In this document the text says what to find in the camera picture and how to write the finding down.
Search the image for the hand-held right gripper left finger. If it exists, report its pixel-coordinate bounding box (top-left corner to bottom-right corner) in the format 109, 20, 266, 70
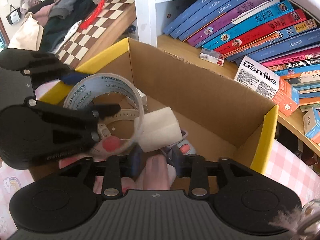
59, 144, 145, 201

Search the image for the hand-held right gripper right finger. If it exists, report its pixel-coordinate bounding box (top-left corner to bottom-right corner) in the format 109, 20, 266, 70
172, 147, 266, 201

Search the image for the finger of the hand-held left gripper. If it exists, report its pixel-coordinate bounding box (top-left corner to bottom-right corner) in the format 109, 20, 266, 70
27, 99, 122, 153
21, 51, 87, 84

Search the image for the blue purple toy truck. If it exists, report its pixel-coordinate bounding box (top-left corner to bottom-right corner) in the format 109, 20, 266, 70
160, 130, 198, 165

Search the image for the pink plush toy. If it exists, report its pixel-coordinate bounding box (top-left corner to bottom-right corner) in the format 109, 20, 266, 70
59, 136, 140, 193

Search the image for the white foam block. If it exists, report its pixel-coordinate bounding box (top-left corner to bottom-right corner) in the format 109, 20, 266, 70
139, 106, 183, 153

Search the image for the clear tape roll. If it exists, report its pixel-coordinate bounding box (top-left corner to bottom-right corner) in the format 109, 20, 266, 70
63, 73, 145, 155

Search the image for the white wristwatch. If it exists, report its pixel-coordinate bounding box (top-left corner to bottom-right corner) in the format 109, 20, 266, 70
99, 100, 140, 140

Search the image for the white charger plug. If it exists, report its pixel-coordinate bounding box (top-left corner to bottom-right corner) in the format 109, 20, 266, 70
136, 91, 150, 112

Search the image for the yellow cardboard box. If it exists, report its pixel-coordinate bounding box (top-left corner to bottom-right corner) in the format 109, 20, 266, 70
27, 37, 279, 190

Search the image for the pink checkered desktop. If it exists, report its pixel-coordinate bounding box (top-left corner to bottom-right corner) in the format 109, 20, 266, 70
0, 80, 320, 233

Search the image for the pile of clothes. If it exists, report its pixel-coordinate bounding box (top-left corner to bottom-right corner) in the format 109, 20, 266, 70
7, 0, 97, 55

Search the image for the wooden chessboard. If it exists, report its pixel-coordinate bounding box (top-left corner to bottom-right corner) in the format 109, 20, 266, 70
56, 0, 137, 68

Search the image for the red tassel ornament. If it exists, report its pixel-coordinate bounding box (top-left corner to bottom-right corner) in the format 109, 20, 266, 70
80, 0, 112, 29

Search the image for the black white tote bag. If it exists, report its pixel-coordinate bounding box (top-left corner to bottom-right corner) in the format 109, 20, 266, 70
6, 5, 21, 25

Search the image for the white bookshelf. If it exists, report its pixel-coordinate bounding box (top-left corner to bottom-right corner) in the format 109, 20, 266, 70
132, 0, 320, 153

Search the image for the small red white box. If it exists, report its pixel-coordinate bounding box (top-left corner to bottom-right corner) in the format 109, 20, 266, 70
199, 48, 225, 67

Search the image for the blue orange white carton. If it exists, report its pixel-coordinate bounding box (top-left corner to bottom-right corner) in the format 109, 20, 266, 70
302, 107, 320, 140

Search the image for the row of colourful books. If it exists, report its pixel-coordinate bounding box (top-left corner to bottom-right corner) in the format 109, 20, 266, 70
162, 0, 320, 110

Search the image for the fluffy grey keychain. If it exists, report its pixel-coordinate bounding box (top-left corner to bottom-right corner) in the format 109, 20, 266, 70
269, 201, 320, 240

